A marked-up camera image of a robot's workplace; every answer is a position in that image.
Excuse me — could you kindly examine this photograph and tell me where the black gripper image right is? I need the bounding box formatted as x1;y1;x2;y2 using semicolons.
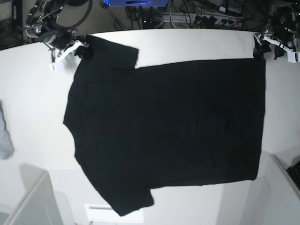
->
254;23;296;59

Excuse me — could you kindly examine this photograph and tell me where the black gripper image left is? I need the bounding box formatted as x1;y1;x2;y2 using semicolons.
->
38;29;94;59

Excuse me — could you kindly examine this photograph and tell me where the black T-shirt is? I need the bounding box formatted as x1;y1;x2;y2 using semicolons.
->
63;36;266;216

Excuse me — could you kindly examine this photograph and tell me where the blue box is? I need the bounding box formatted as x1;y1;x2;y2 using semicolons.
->
104;0;169;7

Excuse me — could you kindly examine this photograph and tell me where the grey cloth at left edge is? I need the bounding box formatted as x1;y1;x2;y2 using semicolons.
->
0;102;15;160

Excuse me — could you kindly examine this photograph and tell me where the black keyboard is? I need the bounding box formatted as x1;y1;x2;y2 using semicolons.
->
287;161;300;189

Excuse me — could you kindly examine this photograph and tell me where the white partition panel right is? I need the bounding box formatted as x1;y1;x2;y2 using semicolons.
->
240;155;300;225

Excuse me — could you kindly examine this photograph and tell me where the white partition panel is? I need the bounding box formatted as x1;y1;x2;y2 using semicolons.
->
240;155;300;225
0;161;75;225

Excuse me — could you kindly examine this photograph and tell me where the white partition panel left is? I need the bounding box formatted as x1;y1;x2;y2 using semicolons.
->
0;161;75;225

